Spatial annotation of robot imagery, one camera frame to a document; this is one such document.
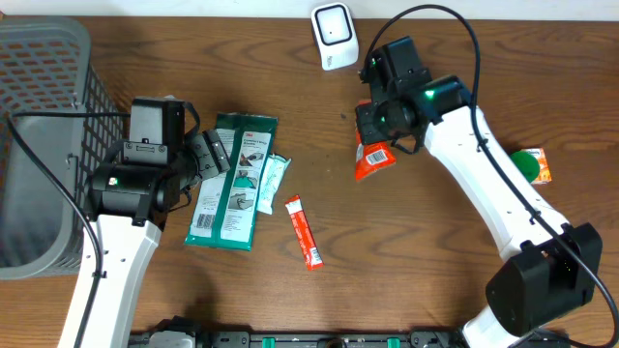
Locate red snack bag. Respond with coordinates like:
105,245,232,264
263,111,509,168
355,128,397,182

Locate red stick sachet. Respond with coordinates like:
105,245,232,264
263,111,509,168
285,195,324,271

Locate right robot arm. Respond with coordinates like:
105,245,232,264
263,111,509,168
356,37,603,347

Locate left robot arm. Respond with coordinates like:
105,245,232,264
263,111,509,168
59,98,230,347

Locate white barcode scanner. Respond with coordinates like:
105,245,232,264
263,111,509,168
310,2,360,71

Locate small orange box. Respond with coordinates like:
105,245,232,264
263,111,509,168
524,148,552,185

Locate grey plastic mesh basket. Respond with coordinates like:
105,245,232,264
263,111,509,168
1,17,125,279

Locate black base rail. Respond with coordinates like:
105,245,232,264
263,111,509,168
127,331,468,348

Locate green lid jar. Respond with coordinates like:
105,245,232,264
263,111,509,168
510,151,541,183

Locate light green wipes pack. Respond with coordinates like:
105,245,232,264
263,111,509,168
257,154,291,215

